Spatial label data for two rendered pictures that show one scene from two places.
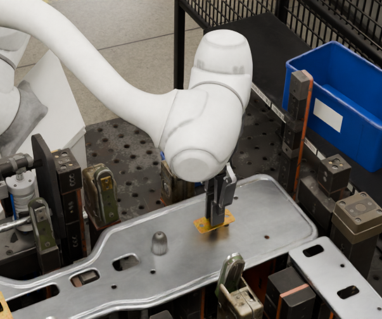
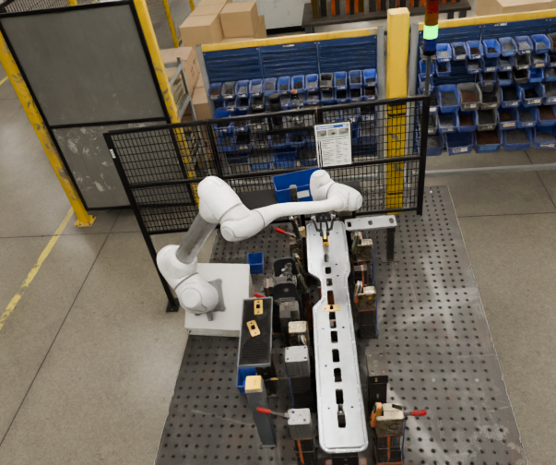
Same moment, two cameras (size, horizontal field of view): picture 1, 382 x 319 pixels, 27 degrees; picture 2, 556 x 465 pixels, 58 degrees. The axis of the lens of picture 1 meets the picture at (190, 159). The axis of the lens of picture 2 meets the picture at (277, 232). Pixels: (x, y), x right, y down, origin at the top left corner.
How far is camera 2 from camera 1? 191 cm
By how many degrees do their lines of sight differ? 40
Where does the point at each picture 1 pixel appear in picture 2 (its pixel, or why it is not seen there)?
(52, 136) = (237, 280)
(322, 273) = (360, 225)
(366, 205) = not seen: hidden behind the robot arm
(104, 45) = (67, 308)
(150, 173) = not seen: hidden behind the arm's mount
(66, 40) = (296, 206)
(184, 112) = (345, 192)
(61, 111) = (229, 272)
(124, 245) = (319, 268)
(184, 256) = (334, 255)
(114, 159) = not seen: hidden behind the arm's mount
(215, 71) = (326, 182)
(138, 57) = (90, 297)
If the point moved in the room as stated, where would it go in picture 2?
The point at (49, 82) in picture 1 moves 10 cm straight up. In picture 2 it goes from (207, 272) to (202, 258)
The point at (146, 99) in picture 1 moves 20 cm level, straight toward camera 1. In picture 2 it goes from (332, 198) to (373, 206)
